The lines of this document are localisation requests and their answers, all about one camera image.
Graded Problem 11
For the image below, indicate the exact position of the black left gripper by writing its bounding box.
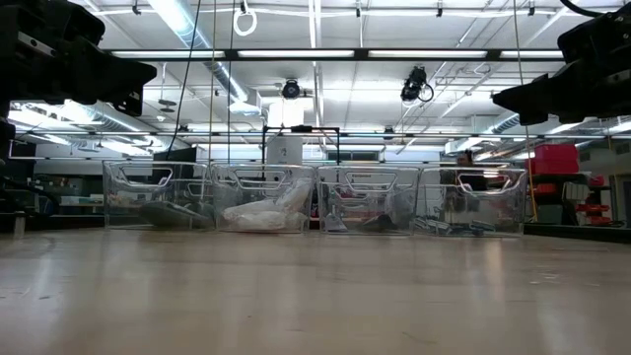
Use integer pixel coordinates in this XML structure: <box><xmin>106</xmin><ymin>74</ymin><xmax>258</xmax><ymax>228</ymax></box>
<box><xmin>0</xmin><ymin>0</ymin><xmax>159</xmax><ymax>117</ymax></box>

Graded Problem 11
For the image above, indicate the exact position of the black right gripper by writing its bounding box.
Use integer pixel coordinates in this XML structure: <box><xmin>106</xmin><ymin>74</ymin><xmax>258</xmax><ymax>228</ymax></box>
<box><xmin>491</xmin><ymin>4</ymin><xmax>631</xmax><ymax>126</ymax></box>

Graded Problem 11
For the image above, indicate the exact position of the red storage box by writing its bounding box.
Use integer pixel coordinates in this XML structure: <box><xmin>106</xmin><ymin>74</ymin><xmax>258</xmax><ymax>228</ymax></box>
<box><xmin>529</xmin><ymin>143</ymin><xmax>581</xmax><ymax>177</ymax></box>

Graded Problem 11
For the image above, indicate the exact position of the person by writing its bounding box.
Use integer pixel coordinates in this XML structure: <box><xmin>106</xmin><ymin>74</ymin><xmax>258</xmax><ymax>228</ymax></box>
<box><xmin>453</xmin><ymin>149</ymin><xmax>492</xmax><ymax>193</ymax></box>

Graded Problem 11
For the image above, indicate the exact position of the clear plastic bin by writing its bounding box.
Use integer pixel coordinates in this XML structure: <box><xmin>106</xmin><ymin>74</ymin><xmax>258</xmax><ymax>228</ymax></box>
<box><xmin>102</xmin><ymin>160</ymin><xmax>216</xmax><ymax>232</ymax></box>
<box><xmin>417</xmin><ymin>167</ymin><xmax>528</xmax><ymax>239</ymax></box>
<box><xmin>210</xmin><ymin>163</ymin><xmax>316</xmax><ymax>234</ymax></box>
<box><xmin>315</xmin><ymin>165</ymin><xmax>420</xmax><ymax>237</ymax></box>

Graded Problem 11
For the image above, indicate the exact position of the storage shelf rack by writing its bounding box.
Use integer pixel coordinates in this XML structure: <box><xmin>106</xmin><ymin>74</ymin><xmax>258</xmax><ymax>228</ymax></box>
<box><xmin>561</xmin><ymin>175</ymin><xmax>631</xmax><ymax>229</ymax></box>

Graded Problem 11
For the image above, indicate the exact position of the black overhead light bar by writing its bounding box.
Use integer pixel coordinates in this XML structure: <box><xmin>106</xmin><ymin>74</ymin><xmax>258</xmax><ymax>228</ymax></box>
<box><xmin>103</xmin><ymin>47</ymin><xmax>566</xmax><ymax>62</ymax></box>

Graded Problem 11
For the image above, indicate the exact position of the black hanging cable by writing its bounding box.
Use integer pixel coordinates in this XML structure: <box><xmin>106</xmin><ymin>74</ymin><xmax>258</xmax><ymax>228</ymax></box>
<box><xmin>165</xmin><ymin>0</ymin><xmax>203</xmax><ymax>162</ymax></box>

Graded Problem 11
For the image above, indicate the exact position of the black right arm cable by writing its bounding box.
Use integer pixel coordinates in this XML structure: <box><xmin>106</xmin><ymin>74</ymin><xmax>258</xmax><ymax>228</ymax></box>
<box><xmin>559</xmin><ymin>0</ymin><xmax>605</xmax><ymax>19</ymax></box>

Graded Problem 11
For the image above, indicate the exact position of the silver ventilation duct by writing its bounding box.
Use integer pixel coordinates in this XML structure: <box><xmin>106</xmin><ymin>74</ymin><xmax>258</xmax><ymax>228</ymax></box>
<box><xmin>145</xmin><ymin>0</ymin><xmax>262</xmax><ymax>117</ymax></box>

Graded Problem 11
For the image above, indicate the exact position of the white cable loop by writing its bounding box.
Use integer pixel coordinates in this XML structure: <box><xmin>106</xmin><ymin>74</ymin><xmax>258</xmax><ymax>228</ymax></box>
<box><xmin>232</xmin><ymin>7</ymin><xmax>258</xmax><ymax>38</ymax></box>

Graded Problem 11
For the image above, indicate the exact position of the black ceiling camera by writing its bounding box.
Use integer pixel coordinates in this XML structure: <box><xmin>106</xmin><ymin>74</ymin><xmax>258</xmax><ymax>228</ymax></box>
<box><xmin>399</xmin><ymin>65</ymin><xmax>435</xmax><ymax>107</ymax></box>
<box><xmin>281</xmin><ymin>78</ymin><xmax>302</xmax><ymax>101</ymax></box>

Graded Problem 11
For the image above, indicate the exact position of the black metal frame stand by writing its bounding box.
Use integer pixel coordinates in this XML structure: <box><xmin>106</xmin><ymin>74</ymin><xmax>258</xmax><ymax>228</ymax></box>
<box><xmin>260</xmin><ymin>125</ymin><xmax>342</xmax><ymax>167</ymax></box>

